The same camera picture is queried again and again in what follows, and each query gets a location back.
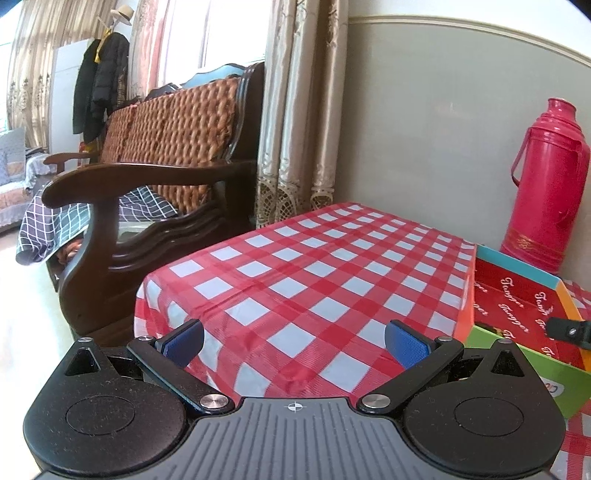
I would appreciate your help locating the white cabinet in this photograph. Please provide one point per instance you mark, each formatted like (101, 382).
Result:
(64, 101)

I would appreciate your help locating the black coat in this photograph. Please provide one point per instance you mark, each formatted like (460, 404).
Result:
(104, 87)

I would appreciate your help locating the beige embroidered curtain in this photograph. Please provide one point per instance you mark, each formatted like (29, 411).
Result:
(300, 115)

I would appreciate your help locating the red thermos flask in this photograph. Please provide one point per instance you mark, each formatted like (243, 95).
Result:
(545, 184)

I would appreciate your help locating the pink sheer curtain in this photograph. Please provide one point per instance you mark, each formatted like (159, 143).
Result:
(152, 46)

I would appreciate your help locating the dark wooden sofa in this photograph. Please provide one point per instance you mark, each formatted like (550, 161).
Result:
(138, 175)

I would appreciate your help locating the red white checkered tablecloth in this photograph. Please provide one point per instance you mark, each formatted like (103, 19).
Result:
(300, 277)

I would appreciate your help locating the colourful cardboard box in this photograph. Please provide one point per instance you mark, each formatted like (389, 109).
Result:
(508, 295)

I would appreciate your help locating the beige hat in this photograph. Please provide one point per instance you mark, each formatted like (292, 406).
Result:
(122, 14)

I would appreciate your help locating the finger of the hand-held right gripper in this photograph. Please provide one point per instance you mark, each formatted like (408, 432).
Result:
(570, 330)

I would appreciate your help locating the dark plaid blanket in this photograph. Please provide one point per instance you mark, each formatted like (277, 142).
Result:
(51, 226)

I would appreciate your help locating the covered armchair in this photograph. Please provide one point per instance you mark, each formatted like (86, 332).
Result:
(18, 175)

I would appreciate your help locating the brown woven seat cushion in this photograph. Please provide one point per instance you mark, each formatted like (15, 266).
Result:
(115, 138)
(184, 134)

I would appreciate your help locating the gold patterned curtain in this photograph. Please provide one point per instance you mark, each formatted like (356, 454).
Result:
(37, 46)

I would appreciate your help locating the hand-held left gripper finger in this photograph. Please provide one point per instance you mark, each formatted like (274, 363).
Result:
(406, 344)

